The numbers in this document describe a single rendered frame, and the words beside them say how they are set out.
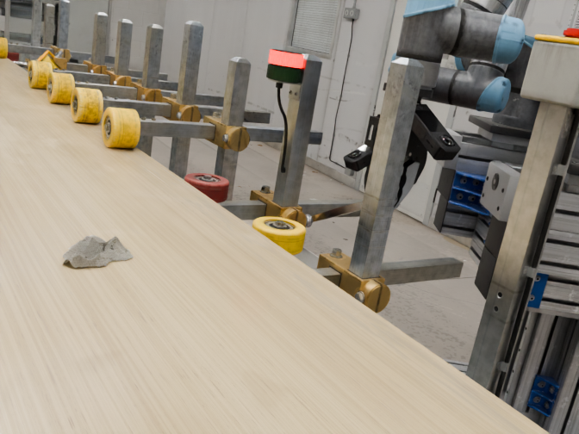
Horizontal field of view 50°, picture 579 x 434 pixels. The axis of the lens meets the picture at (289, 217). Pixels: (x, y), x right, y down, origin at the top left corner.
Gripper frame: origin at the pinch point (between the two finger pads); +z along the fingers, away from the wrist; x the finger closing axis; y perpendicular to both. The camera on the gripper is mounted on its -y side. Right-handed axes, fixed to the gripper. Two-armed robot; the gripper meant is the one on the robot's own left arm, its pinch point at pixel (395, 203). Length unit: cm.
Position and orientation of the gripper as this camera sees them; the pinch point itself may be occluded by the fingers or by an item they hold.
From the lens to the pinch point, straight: 109.8
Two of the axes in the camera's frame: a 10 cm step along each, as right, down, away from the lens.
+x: -8.3, 0.2, -5.5
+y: -5.3, -3.3, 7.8
